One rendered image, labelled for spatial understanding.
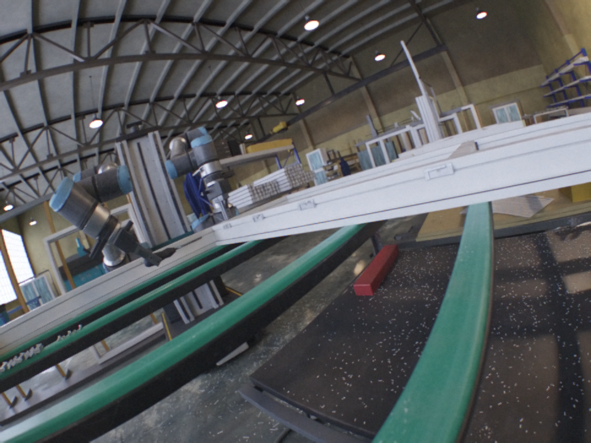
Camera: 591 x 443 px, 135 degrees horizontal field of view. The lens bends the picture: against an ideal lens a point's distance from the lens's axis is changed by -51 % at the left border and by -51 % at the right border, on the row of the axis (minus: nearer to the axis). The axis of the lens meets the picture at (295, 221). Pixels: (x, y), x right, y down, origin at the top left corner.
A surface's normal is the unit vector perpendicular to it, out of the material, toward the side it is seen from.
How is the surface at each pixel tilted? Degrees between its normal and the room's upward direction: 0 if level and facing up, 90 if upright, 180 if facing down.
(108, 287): 90
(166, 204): 90
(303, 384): 0
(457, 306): 0
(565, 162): 90
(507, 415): 0
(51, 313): 90
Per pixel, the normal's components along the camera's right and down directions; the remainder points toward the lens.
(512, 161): -0.65, 0.34
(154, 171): 0.56, -0.08
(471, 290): -0.34, -0.93
